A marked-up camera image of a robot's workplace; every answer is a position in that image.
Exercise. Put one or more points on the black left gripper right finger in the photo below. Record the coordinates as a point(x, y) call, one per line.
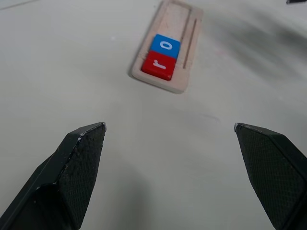
point(271, 172)

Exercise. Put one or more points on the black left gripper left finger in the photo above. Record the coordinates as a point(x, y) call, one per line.
point(76, 172)

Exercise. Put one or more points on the red letter tile r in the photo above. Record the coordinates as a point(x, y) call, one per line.
point(158, 65)

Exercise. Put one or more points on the blue letter tile o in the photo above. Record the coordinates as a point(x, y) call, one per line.
point(165, 45)

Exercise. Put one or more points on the wooden letter tray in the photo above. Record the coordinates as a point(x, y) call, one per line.
point(172, 21)

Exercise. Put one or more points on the black object at table edge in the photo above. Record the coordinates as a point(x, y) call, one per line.
point(297, 1)

